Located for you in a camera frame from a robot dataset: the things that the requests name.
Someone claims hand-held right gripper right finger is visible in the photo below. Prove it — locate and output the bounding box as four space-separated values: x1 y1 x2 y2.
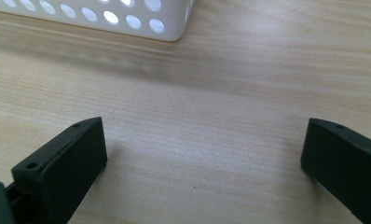
299 117 371 224

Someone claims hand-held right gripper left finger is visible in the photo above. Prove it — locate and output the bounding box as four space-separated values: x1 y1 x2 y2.
10 116 108 224

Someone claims white perforated plastic basket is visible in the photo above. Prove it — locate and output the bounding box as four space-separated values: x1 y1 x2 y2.
0 0 197 43

